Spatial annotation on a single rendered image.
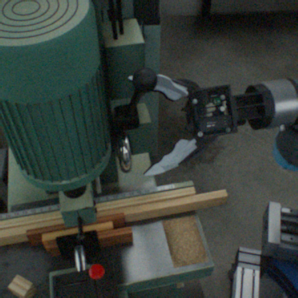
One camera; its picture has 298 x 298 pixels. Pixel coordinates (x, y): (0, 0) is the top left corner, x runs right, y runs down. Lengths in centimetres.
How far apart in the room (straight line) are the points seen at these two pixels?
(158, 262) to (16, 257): 34
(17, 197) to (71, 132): 64
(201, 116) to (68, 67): 20
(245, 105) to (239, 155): 175
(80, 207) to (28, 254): 22
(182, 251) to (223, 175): 130
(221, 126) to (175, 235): 45
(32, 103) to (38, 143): 8
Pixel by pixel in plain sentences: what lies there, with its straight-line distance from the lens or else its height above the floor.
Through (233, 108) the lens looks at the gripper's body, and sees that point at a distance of 57.
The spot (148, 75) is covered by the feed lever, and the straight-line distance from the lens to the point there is 53.
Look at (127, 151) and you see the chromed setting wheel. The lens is 92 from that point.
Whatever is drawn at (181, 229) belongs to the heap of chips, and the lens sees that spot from 97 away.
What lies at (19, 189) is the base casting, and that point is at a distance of 123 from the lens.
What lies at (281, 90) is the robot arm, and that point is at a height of 138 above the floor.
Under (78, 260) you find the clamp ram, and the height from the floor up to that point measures 96.
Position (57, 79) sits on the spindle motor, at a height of 145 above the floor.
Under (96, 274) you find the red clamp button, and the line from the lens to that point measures 82.
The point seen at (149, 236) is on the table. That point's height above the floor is 90.
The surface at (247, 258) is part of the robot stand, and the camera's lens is 174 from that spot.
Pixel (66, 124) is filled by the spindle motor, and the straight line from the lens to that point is 58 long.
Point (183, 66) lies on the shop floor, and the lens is 283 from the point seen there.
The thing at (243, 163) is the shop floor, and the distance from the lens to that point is 229.
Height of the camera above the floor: 179
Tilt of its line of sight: 51 degrees down
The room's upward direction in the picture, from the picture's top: straight up
